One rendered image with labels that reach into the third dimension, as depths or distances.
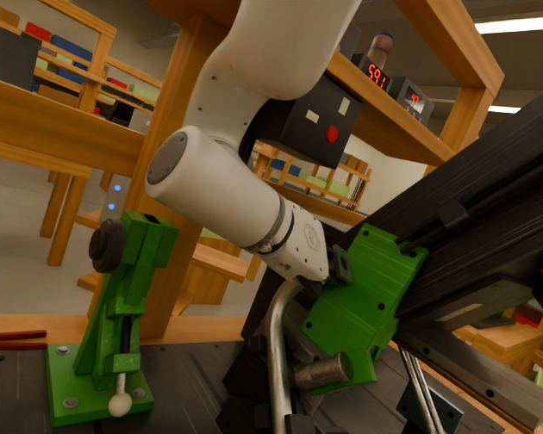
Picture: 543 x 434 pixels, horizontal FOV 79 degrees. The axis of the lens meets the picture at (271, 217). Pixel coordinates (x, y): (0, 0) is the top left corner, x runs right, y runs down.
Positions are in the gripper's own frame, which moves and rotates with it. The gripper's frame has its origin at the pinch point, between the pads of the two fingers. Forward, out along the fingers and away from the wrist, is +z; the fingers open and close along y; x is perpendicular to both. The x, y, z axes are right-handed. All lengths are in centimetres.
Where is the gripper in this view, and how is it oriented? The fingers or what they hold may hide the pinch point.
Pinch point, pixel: (327, 266)
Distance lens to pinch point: 54.4
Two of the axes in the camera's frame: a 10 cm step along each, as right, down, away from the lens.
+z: 6.1, 4.4, 6.5
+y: -0.2, -8.2, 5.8
